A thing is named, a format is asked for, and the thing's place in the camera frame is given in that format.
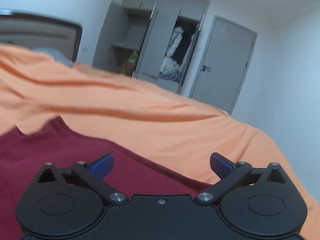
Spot orange bed sheet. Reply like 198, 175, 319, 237
1, 44, 319, 239

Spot colourful bag in wardrobe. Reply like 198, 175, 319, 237
119, 50, 139, 76

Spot grey room door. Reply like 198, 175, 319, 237
190, 17, 257, 114

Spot hanging clothes in wardrobe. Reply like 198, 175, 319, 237
165, 25, 196, 65

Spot grey wardrobe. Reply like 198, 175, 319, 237
92, 0, 209, 93

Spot folded clothes pile in wardrobe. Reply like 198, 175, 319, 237
158, 57, 182, 82

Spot brown padded headboard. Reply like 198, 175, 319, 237
1, 9, 82, 61

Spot black door handle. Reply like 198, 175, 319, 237
202, 66, 211, 72

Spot dark red garment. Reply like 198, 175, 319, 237
1, 117, 210, 239

